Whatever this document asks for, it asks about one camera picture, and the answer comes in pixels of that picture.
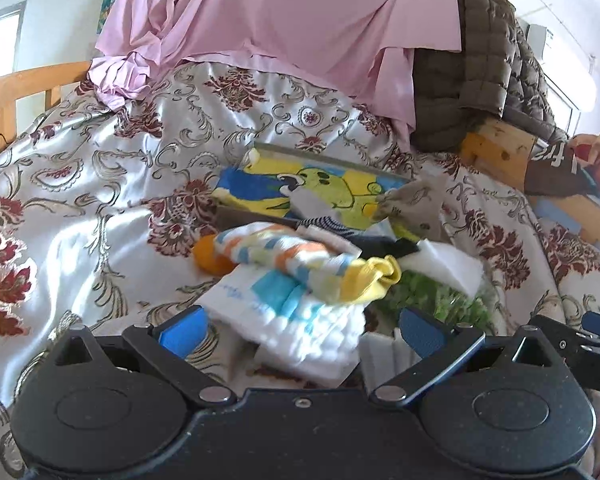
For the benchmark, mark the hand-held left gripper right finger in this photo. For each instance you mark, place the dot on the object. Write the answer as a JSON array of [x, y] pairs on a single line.
[[420, 330]]

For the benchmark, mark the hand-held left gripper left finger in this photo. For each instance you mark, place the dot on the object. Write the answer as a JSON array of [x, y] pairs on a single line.
[[182, 337]]

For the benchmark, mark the white gauze cloth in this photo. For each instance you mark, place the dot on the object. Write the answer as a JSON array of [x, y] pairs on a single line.
[[380, 360]]

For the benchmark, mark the navy dotted sock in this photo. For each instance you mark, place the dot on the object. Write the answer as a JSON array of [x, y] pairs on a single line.
[[380, 249]]

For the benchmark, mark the white blue fluffy cloth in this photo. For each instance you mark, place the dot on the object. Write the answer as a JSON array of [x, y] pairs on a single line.
[[310, 350]]

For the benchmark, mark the pastel striped towel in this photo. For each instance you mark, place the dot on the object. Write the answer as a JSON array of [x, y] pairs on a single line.
[[280, 255]]

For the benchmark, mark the grey cloth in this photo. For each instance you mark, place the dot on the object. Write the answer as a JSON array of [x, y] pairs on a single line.
[[312, 207]]

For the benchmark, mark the grey tray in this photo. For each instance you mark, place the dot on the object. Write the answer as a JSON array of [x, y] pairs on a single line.
[[325, 159]]

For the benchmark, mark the bag of green foam pieces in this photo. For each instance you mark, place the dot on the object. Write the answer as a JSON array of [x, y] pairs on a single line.
[[430, 300]]

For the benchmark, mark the orange silicone holder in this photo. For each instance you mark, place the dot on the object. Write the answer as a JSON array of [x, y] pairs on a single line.
[[210, 255]]

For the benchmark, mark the beige plush toy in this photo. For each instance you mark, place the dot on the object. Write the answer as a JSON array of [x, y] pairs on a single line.
[[415, 205]]

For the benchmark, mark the floral satin blanket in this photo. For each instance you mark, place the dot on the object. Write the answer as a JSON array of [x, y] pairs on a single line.
[[105, 200]]

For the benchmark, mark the cartoon bird printed towel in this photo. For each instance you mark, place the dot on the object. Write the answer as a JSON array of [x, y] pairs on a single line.
[[260, 185]]

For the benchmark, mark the wooden crate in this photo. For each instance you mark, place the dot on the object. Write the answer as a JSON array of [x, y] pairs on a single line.
[[500, 150]]

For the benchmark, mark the brown puffer jacket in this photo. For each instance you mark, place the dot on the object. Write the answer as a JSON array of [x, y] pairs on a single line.
[[485, 60]]

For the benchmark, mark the wooden bed headboard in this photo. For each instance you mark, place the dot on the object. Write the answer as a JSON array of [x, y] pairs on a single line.
[[10, 95]]

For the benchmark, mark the pink bed sheet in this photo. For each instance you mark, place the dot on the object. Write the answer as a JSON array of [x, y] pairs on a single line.
[[280, 10]]

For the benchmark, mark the window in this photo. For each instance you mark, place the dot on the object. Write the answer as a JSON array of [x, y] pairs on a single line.
[[0, 40]]

